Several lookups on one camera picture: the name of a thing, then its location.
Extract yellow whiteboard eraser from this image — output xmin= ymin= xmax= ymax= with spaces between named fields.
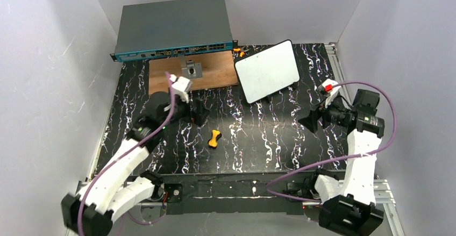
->
xmin=208 ymin=130 xmax=222 ymax=149

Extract white dry-erase board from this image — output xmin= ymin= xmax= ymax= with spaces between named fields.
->
xmin=234 ymin=39 xmax=300 ymax=104

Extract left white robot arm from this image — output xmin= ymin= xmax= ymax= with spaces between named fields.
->
xmin=61 ymin=91 xmax=209 ymax=235

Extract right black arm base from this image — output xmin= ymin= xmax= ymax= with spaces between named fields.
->
xmin=284 ymin=168 xmax=340 ymax=227

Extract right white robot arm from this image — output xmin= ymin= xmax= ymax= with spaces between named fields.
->
xmin=298 ymin=89 xmax=385 ymax=235

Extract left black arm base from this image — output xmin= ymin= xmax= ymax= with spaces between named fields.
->
xmin=140 ymin=183 xmax=183 ymax=203

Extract black marble pattern mat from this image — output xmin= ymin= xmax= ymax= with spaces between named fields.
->
xmin=94 ymin=43 xmax=352 ymax=177

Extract brown wooden board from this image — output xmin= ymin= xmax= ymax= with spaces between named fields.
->
xmin=148 ymin=51 xmax=238 ymax=95

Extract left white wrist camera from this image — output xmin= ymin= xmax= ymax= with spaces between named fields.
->
xmin=169 ymin=74 xmax=193 ymax=104

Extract grey metal bracket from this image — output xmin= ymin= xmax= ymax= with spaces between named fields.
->
xmin=178 ymin=55 xmax=203 ymax=79

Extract orange handled pliers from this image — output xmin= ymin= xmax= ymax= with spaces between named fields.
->
xmin=233 ymin=47 xmax=250 ymax=58

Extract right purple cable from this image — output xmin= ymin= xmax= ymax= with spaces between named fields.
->
xmin=266 ymin=81 xmax=398 ymax=204

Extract grey network switch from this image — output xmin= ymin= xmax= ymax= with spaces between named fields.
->
xmin=111 ymin=0 xmax=234 ymax=62

